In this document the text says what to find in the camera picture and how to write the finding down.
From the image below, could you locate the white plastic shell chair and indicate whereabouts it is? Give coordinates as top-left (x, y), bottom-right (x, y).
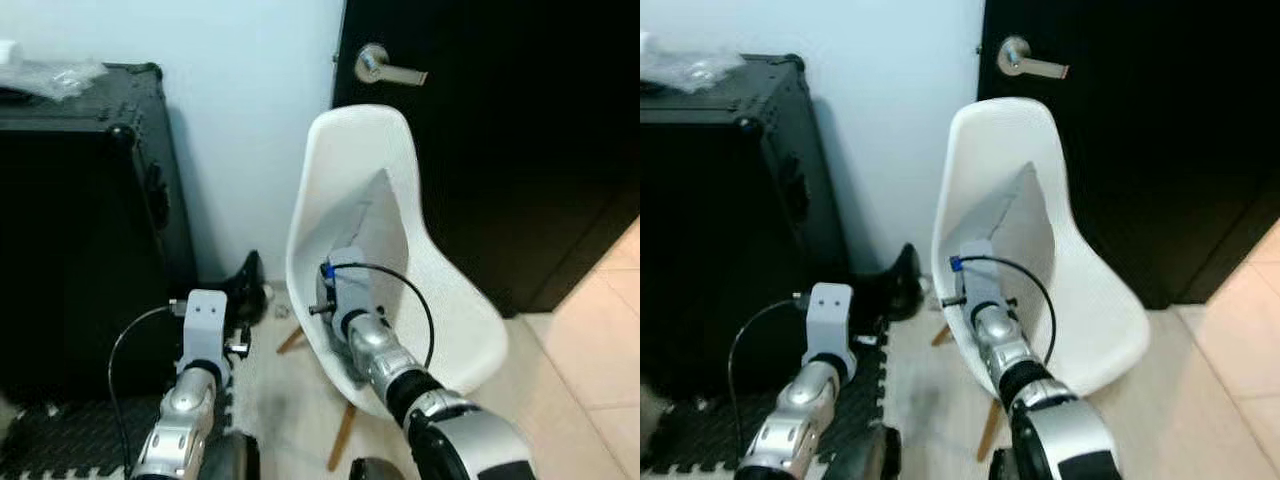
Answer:
top-left (931, 96), bottom-right (1152, 464)
top-left (277, 103), bottom-right (510, 472)

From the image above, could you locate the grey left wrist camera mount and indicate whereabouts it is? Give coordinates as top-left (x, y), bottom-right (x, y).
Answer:
top-left (182, 289), bottom-right (232, 367)
top-left (804, 282), bottom-right (857, 367)

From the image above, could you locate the black door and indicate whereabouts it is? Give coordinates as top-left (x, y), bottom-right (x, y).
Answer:
top-left (332, 0), bottom-right (641, 317)
top-left (976, 0), bottom-right (1280, 310)

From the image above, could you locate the silver door lever handle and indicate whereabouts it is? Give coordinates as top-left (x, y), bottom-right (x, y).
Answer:
top-left (996, 35), bottom-right (1070, 82)
top-left (354, 42), bottom-right (430, 88)

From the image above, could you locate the black shoe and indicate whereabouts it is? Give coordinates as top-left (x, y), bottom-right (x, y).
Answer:
top-left (198, 249), bottom-right (272, 327)
top-left (849, 242), bottom-right (927, 322)

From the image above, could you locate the crumpled clear plastic wrap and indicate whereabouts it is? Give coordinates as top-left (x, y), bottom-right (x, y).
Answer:
top-left (640, 31), bottom-right (747, 94)
top-left (0, 39), bottom-right (107, 102)

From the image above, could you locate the large black flight case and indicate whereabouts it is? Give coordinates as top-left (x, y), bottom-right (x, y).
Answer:
top-left (640, 54), bottom-right (852, 403)
top-left (0, 62), bottom-right (199, 407)

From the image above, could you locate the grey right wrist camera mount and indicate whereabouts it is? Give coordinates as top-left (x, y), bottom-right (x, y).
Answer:
top-left (952, 239), bottom-right (1002, 317)
top-left (321, 247), bottom-right (374, 322)

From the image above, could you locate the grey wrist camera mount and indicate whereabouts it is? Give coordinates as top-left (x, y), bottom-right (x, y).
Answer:
top-left (182, 289), bottom-right (232, 367)
top-left (804, 282), bottom-right (857, 367)
top-left (321, 247), bottom-right (374, 322)
top-left (952, 239), bottom-right (1002, 317)

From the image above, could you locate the black foam floor mat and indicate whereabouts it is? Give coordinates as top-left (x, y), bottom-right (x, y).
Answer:
top-left (640, 328), bottom-right (893, 480)
top-left (0, 338), bottom-right (253, 480)

